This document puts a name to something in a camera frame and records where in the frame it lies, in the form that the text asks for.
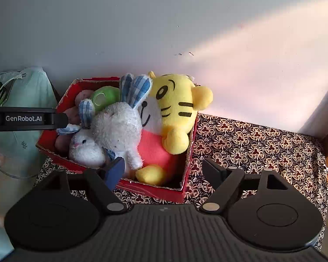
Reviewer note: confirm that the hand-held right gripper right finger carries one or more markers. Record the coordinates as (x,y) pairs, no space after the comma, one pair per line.
(214,173)

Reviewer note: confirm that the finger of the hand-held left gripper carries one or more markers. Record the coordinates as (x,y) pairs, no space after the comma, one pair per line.
(61,120)

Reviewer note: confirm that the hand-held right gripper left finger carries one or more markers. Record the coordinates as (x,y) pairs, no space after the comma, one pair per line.
(114,172)

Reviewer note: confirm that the mauve teddy bear plush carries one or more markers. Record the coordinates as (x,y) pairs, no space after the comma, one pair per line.
(60,143)

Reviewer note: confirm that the small white bunny plush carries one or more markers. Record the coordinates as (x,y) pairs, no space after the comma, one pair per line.
(84,150)

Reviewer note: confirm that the large white bunny plush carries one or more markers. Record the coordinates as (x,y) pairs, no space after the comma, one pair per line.
(117,131)

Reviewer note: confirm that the red cardboard box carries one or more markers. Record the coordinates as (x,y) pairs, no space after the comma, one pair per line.
(153,193)

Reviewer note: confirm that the green smiling plush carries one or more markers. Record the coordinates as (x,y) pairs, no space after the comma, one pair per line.
(106,95)

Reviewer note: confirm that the yellow tiger plush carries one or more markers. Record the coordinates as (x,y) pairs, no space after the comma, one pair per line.
(175,98)

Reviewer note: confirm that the light green cloth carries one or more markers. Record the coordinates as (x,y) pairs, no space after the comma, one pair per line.
(30,98)

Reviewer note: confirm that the floral patterned cloth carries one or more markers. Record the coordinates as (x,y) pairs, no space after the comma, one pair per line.
(262,147)

